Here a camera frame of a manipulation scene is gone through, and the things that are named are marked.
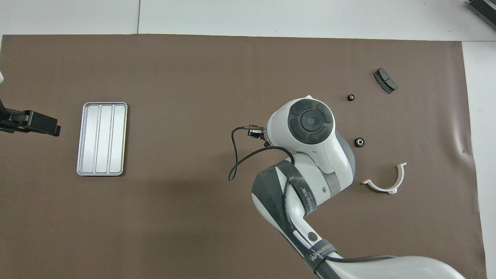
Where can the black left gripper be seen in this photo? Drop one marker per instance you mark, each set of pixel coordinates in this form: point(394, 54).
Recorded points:
point(13, 122)

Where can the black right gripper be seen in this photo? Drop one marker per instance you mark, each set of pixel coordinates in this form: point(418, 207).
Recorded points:
point(256, 134)

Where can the small black bearing gear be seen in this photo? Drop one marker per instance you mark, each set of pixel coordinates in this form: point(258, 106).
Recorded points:
point(351, 97)

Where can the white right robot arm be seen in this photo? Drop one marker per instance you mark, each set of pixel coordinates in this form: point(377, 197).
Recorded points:
point(321, 170)

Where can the silver metal tray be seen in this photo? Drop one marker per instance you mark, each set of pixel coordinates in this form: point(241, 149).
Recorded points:
point(101, 139)

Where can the brown table mat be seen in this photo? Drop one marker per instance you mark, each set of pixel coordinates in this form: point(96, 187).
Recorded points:
point(193, 213)

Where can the grey brake pad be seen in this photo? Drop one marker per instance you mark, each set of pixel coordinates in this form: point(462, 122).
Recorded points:
point(385, 80)

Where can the white semicircular pipe clamp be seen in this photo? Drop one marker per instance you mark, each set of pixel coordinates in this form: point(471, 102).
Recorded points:
point(400, 178)

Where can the dark ribbed equipment case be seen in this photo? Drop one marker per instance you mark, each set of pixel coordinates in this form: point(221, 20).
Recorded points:
point(484, 11)

